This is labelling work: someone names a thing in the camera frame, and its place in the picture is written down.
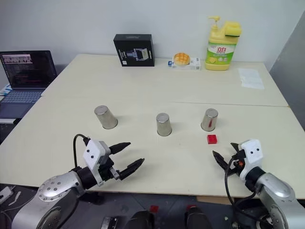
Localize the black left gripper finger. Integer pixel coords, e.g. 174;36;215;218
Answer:
108;142;132;155
119;157;146;181

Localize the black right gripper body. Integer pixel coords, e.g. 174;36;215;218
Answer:
226;150;246;178

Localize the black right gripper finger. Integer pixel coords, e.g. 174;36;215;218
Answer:
230;142;242;154
212;150;231;171

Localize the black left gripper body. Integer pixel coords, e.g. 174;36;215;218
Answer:
97;156;122;183

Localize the red toy brick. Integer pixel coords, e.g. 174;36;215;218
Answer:
206;134;219;145

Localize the steel cup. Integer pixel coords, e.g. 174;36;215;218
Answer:
200;108;219;132
156;112;173;137
93;105;119;130

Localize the dark rounded shape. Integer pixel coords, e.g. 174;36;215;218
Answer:
184;206;211;229
129;209;156;229

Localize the clear plastic sheet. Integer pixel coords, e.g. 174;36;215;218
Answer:
238;68;265;90

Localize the grey partition panel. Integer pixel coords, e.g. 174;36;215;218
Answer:
269;16;305;132

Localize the white flat packet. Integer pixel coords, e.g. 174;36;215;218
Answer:
167;57;202;71

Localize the yellow dish soap bottle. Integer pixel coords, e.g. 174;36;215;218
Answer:
204;16;239;72

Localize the white plastic strip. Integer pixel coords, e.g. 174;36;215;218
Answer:
9;190;23;206

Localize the black product box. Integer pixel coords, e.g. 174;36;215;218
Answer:
113;33;156;68

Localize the white power adapter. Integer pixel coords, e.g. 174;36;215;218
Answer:
0;186;14;204

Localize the golden bread bun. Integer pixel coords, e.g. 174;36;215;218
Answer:
173;52;192;66

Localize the yellow sponge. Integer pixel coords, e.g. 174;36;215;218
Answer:
224;21;242;39

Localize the blue laptop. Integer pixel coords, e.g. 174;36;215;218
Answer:
0;50;58;119

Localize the blue white card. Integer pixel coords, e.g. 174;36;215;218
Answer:
0;84;12;96

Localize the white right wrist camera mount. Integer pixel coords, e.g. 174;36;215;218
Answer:
238;139;264;182

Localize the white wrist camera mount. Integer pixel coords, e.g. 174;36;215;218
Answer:
82;139;112;187
238;139;264;182

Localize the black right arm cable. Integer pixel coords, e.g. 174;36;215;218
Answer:
224;156;259;206

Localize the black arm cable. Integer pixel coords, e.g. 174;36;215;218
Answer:
224;156;259;206
72;134;92;170

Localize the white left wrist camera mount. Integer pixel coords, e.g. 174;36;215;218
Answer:
82;139;112;187

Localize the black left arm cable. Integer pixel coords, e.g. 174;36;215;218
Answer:
72;134;92;170

